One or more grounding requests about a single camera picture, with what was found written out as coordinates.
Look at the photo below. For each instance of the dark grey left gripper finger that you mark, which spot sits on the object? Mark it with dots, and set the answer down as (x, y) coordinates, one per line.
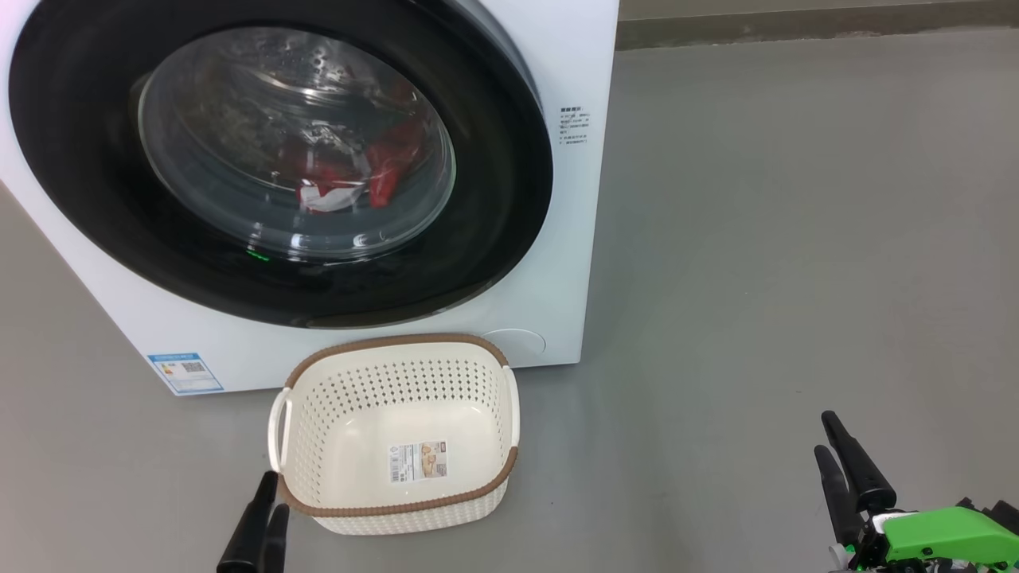
(275, 549)
(248, 533)

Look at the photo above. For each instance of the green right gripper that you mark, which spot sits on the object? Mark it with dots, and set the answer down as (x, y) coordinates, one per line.
(939, 537)

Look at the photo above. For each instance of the red and white garment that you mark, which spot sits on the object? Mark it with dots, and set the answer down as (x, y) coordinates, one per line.
(390, 171)

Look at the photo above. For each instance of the black glass washer door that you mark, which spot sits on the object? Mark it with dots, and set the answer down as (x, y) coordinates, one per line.
(80, 119)

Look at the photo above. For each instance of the cream laundry basket brown rim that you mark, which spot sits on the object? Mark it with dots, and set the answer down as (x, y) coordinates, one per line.
(398, 509)

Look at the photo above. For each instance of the white front-load washing machine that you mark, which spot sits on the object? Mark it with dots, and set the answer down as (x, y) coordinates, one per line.
(573, 64)

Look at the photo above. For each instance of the paper product label sticker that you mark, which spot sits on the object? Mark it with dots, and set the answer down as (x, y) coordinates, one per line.
(418, 462)

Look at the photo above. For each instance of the blue energy label sticker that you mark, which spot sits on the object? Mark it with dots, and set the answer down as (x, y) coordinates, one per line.
(185, 374)

